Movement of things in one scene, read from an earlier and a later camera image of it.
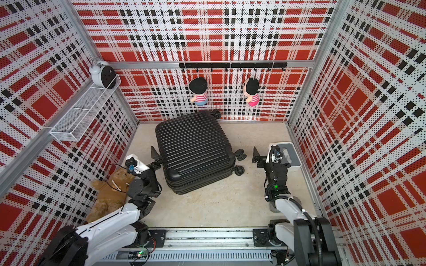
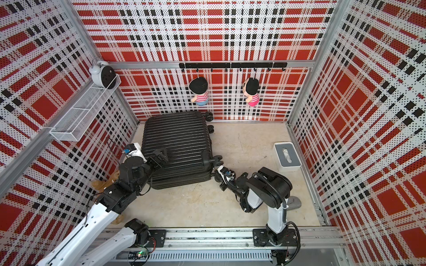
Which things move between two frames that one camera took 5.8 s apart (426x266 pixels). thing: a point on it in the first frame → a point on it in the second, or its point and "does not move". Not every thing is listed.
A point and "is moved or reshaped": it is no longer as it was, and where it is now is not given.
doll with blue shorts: [198, 86] does not move
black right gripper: [257, 157] → [223, 187]
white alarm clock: [102, 74] does not move
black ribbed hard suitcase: [196, 151] is moved or reshaped
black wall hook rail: [239, 65] does not move
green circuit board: [143, 254] does not move
